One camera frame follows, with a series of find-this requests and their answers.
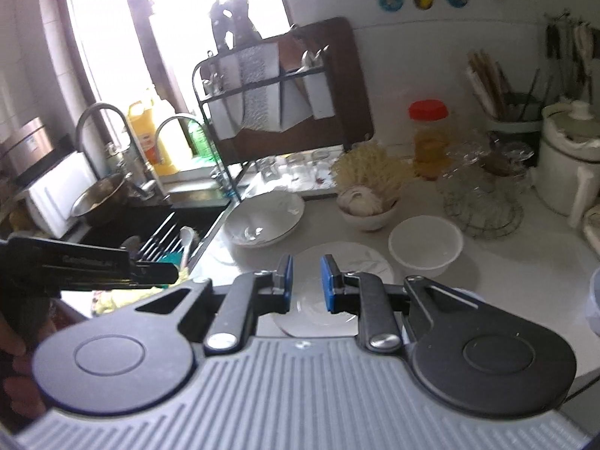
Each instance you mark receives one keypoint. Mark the white dish brush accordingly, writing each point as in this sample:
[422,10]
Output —
[186,243]

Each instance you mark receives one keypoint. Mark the red lid glass jar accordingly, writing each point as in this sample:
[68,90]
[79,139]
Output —
[429,143]

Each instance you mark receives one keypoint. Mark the dried noodle bundle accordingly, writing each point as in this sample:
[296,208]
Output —
[368,166]

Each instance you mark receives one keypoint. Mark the metal canister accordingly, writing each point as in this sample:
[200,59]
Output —
[23,145]

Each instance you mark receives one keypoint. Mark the person's left hand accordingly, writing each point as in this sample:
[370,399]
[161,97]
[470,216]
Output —
[18,375]

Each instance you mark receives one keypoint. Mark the clear plastic container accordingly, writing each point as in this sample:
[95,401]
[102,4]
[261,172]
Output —
[595,300]

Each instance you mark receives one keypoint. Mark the clear glass cup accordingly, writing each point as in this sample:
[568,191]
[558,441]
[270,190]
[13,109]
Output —
[508,157]
[461,166]

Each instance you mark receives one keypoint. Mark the small glass with red mark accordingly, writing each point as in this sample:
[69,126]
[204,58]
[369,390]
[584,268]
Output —
[323,164]

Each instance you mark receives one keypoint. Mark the large white bowl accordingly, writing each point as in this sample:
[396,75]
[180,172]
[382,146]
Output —
[262,218]

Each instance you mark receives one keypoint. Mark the small white bowl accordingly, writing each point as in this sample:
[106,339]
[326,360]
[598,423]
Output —
[424,246]

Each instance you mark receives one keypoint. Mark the tan ceramic bowl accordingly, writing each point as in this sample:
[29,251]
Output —
[370,221]

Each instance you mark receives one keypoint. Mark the white glass tray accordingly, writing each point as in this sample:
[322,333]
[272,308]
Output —
[300,186]

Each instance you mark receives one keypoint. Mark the metal sink rack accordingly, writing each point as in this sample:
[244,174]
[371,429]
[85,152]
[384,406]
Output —
[161,241]

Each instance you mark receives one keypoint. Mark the small clear glass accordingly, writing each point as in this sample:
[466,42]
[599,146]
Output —
[270,168]
[299,166]

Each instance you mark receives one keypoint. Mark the white electric pot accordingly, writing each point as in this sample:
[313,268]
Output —
[562,164]

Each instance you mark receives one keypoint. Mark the row of hanging utensils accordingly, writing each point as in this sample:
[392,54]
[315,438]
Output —
[569,47]

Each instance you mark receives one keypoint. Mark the short steel faucet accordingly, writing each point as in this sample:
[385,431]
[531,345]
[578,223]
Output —
[178,118]

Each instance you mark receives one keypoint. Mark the black metal dish rack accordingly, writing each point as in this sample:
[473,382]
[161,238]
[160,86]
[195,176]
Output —
[281,98]

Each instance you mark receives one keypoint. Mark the black kitchen sink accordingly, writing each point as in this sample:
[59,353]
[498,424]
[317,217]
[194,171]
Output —
[136,225]

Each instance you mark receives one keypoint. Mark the tall steel faucet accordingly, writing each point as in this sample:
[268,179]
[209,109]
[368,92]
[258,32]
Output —
[101,107]

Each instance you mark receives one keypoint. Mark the yellow detergent bottle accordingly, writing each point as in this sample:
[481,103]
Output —
[145,138]

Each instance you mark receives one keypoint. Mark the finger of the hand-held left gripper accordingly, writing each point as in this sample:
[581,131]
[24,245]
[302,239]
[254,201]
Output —
[161,273]

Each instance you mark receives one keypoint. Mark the grey textured dishcloth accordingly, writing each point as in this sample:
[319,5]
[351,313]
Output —
[255,89]

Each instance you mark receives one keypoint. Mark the green plastic bottle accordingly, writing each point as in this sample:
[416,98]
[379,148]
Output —
[200,139]

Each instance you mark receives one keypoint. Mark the yellow cloth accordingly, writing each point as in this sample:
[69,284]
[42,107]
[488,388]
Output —
[122,297]

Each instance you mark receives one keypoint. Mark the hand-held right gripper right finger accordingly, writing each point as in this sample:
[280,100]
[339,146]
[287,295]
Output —
[327,286]

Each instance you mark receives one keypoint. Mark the white dishcloth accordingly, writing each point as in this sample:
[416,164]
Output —
[318,98]
[225,112]

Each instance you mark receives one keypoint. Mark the stainless steel bowl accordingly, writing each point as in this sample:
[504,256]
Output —
[101,199]

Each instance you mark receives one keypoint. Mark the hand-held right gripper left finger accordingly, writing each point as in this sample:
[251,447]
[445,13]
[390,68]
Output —
[287,283]

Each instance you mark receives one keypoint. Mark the white patterned dish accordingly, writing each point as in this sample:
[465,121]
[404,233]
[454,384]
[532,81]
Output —
[592,225]

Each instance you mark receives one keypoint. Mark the white cutting board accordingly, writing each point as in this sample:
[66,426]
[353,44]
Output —
[51,197]

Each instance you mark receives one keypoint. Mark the pale green chopstick holder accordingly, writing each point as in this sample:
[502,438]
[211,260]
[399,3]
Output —
[511,129]

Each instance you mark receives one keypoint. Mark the white plate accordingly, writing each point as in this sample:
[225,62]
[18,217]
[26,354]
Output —
[307,262]

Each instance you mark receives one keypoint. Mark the bundle of black chopsticks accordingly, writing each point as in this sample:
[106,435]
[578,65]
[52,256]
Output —
[529,96]

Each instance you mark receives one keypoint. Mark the brown wooden cutting board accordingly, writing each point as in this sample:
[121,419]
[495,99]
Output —
[356,79]

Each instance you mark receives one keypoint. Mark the brown framed window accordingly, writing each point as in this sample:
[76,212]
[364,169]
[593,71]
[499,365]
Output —
[178,9]

